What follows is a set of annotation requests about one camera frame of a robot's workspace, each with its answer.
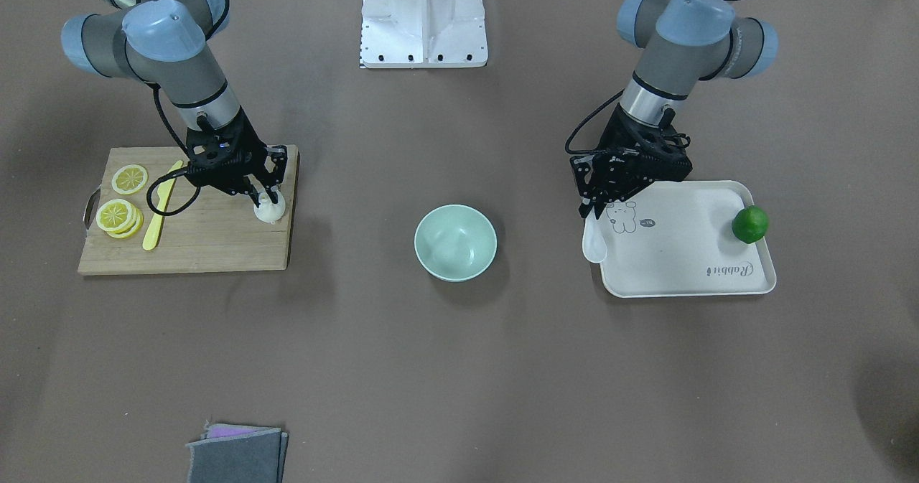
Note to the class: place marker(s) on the wooden cutting board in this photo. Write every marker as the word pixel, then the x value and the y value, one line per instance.
pixel 219 233

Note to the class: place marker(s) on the lemon slice underneath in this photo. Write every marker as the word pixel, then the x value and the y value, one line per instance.
pixel 136 226

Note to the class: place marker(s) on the yellow plastic knife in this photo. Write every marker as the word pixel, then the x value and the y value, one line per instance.
pixel 164 190

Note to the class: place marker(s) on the grey folded cloth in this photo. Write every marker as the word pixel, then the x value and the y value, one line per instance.
pixel 238 453

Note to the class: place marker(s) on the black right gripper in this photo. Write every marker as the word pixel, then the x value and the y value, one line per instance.
pixel 249 146

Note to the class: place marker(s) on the cream rabbit tray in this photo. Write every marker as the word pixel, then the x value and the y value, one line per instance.
pixel 675 239

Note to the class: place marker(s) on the lemon slice upper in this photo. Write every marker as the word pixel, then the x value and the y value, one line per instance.
pixel 116 216

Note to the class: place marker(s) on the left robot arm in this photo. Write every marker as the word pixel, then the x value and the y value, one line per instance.
pixel 682 43

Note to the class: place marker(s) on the white ceramic spoon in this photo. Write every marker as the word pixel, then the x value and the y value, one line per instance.
pixel 594 247

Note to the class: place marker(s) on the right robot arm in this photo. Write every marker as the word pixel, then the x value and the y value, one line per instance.
pixel 164 44

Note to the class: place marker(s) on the green lime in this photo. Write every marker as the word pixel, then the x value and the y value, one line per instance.
pixel 750 224

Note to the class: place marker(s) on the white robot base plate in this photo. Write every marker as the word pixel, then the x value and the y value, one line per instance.
pixel 415 34

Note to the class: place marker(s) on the mint green bowl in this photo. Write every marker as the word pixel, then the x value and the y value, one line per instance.
pixel 455 243

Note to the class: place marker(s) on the white steamed bun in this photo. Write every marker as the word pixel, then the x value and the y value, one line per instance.
pixel 269 210

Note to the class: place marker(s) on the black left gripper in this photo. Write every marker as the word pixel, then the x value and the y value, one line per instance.
pixel 616 137

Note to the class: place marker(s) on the metal board handle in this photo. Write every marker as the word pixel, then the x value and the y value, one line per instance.
pixel 90 206

